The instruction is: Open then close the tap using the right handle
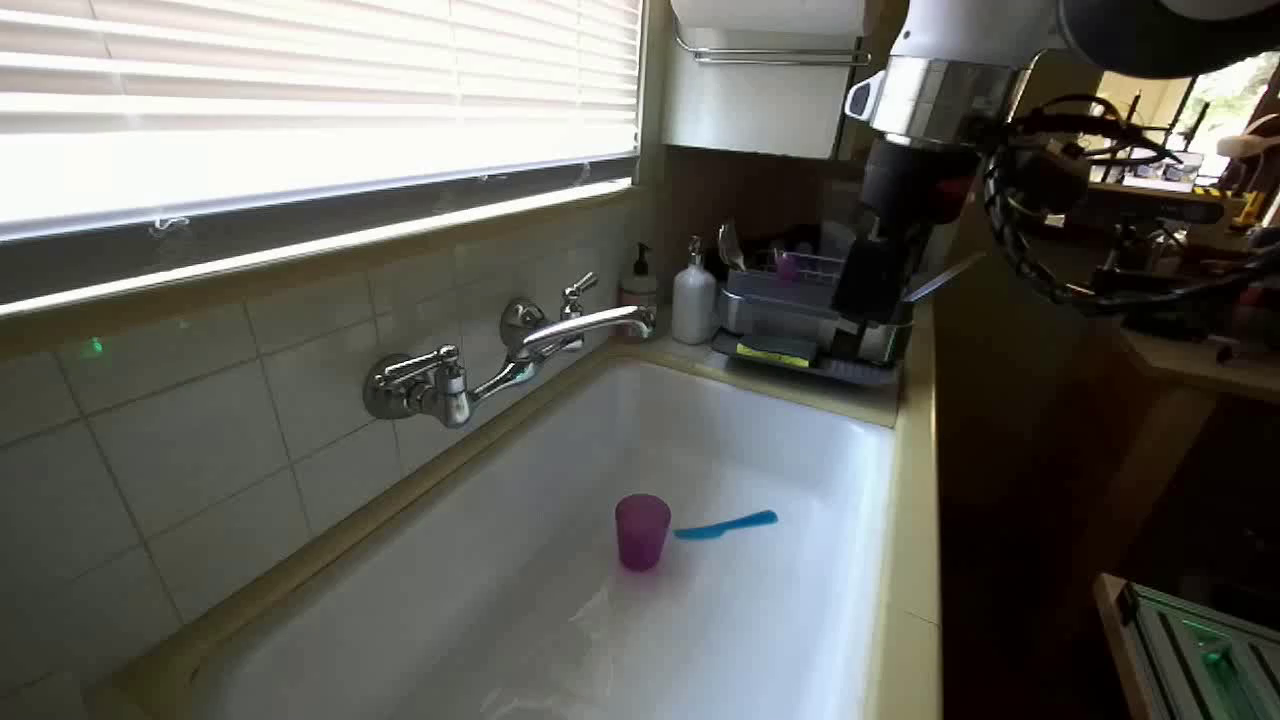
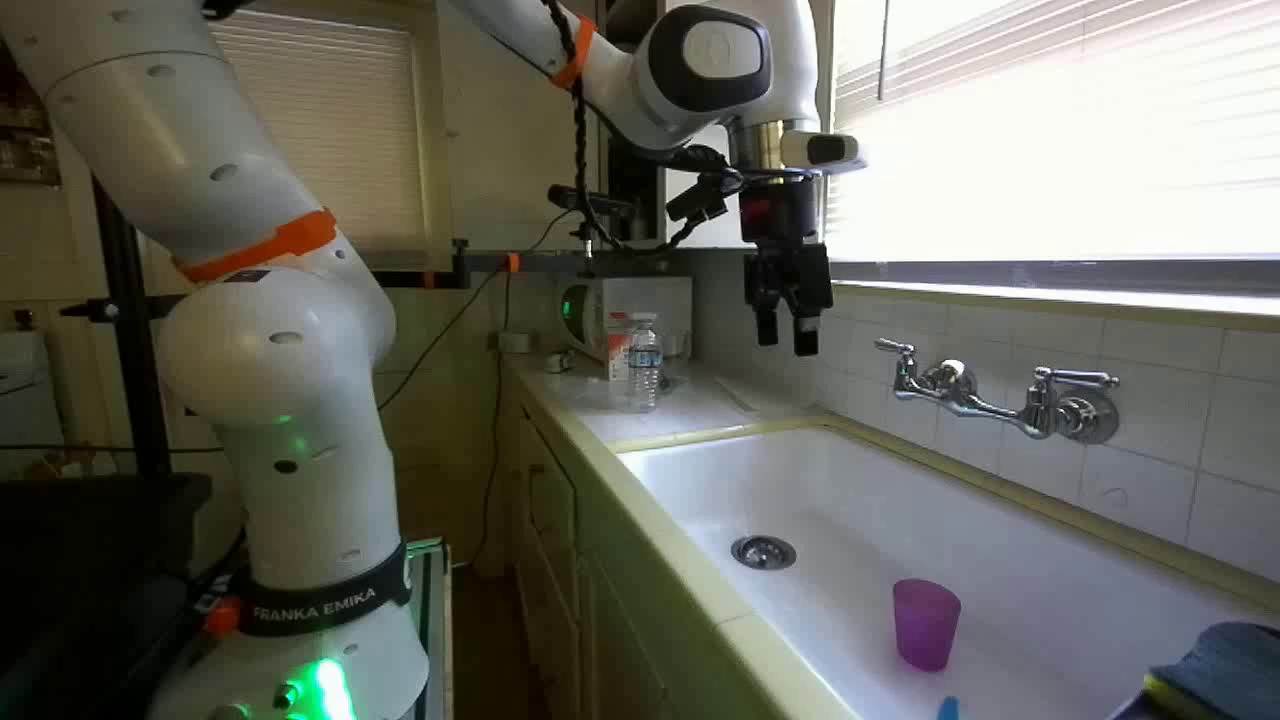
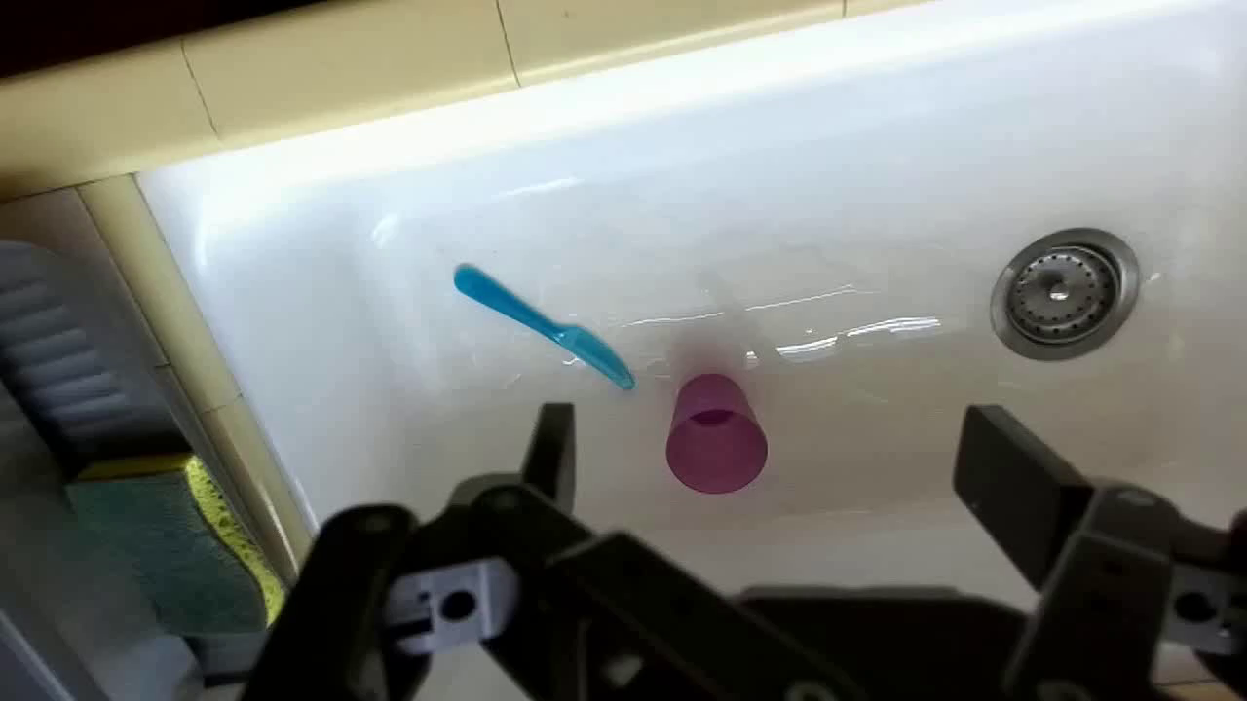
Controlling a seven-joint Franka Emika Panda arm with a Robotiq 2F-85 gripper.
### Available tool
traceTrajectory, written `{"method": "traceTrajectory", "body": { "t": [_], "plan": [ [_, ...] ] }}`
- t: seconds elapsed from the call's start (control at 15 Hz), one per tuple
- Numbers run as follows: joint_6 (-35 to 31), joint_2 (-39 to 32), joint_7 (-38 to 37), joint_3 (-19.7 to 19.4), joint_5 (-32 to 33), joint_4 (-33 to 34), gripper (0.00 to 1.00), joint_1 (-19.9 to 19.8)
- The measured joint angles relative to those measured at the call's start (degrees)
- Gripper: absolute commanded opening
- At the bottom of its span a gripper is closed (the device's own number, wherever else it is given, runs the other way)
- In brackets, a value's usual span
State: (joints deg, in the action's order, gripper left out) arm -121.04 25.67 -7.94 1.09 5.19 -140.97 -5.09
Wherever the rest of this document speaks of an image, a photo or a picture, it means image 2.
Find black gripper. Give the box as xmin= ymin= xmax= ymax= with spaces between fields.
xmin=742 ymin=176 xmax=834 ymax=355

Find chrome wall-mounted tap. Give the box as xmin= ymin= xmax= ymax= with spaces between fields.
xmin=878 ymin=337 xmax=1122 ymax=445

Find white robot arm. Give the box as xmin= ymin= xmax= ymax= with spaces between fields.
xmin=0 ymin=0 xmax=821 ymax=720

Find clear plastic water bottle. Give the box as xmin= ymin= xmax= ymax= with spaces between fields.
xmin=626 ymin=313 xmax=665 ymax=409

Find white ceramic sink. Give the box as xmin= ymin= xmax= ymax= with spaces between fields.
xmin=626 ymin=430 xmax=1277 ymax=720

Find white appliance with green light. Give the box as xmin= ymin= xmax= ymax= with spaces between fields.
xmin=562 ymin=276 xmax=693 ymax=361

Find metal sink drain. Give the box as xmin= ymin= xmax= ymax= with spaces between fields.
xmin=733 ymin=535 xmax=796 ymax=571

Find white window blinds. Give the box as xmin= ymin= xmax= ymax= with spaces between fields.
xmin=827 ymin=0 xmax=1280 ymax=263

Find purple plastic cup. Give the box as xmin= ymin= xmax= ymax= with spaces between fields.
xmin=893 ymin=582 xmax=962 ymax=671

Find blue sponge cloth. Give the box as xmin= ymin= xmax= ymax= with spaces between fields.
xmin=1114 ymin=619 xmax=1280 ymax=720

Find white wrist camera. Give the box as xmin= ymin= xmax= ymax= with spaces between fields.
xmin=780 ymin=133 xmax=866 ymax=176

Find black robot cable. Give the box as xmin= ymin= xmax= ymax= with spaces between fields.
xmin=537 ymin=0 xmax=752 ymax=255

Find black camera on stand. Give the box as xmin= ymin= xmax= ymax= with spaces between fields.
xmin=549 ymin=183 xmax=635 ymax=244

